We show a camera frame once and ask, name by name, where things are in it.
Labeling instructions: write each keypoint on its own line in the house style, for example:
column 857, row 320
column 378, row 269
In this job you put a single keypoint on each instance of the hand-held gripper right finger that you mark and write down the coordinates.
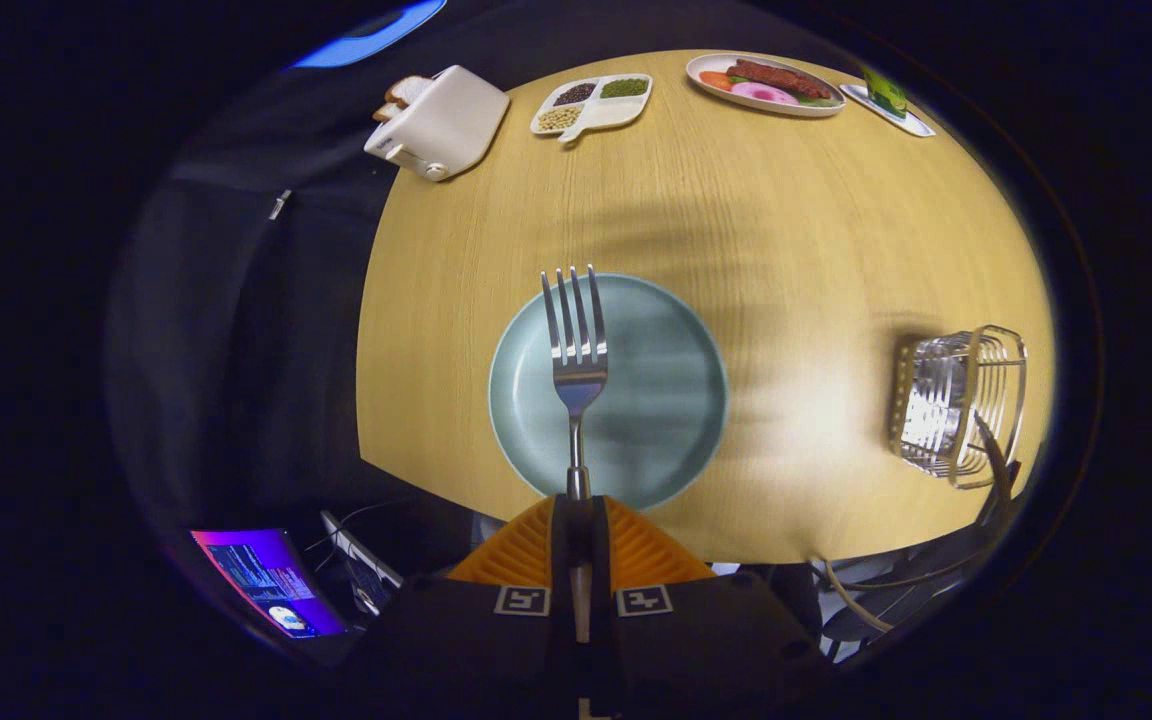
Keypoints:
column 601, row 540

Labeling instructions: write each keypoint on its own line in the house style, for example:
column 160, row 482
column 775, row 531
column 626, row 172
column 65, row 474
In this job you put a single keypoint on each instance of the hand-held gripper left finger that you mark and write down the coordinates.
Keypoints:
column 561, row 540

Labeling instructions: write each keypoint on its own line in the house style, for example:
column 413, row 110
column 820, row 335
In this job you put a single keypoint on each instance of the metal fork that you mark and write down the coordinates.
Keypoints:
column 578, row 380

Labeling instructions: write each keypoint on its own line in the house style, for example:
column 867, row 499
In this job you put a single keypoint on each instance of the teal round plate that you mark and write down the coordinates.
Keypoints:
column 666, row 400

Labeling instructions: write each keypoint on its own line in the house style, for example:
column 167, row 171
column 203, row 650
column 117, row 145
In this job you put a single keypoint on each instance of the white-edged flat device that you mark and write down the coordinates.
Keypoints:
column 361, row 560

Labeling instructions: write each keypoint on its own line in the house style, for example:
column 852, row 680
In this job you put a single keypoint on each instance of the laptop with purple screen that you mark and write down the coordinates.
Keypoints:
column 266, row 580

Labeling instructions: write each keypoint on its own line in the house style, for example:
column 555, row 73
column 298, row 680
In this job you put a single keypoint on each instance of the black backdrop cloth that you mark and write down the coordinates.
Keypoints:
column 236, row 300

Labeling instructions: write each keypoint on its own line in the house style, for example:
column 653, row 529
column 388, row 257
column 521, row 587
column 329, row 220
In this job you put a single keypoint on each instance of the white divided seasoning dish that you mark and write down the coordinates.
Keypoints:
column 616, row 112

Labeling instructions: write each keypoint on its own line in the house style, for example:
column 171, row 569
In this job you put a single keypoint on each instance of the white toaster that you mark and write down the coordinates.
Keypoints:
column 446, row 125

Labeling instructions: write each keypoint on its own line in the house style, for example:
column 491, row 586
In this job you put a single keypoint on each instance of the silver cloth clip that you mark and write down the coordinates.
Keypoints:
column 280, row 205

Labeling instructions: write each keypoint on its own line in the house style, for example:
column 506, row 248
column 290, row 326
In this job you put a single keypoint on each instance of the toast bread slice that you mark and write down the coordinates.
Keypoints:
column 409, row 90
column 386, row 110

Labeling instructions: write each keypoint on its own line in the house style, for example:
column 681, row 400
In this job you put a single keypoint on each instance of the orange carrot slice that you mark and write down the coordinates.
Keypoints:
column 715, row 81

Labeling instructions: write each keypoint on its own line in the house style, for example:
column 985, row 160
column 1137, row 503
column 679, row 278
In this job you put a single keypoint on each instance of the pink round food slice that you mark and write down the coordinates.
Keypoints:
column 764, row 95

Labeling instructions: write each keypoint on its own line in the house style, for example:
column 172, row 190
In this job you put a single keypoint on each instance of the white oval food plate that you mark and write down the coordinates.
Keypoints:
column 706, row 65

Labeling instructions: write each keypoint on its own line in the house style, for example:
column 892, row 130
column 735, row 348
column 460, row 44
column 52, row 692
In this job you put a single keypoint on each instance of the red-brown meat pieces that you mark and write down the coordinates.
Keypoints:
column 781, row 78

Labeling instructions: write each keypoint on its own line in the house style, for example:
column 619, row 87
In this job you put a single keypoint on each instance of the white coaster tray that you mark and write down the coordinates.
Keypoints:
column 911, row 125

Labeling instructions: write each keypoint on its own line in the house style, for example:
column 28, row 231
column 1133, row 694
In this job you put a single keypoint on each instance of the green label drink bottle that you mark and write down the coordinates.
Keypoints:
column 884, row 93

